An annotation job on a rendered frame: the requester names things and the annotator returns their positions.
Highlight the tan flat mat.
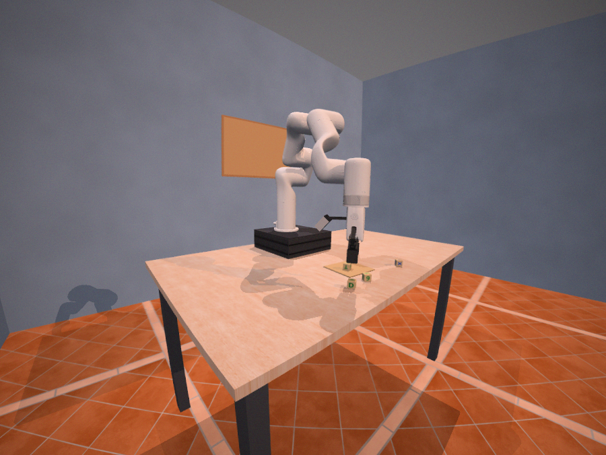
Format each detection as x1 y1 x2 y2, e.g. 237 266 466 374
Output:
323 261 375 278

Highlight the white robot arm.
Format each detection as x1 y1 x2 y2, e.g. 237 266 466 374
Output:
273 109 371 232

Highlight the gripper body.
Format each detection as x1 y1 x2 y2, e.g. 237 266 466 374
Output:
343 204 369 242

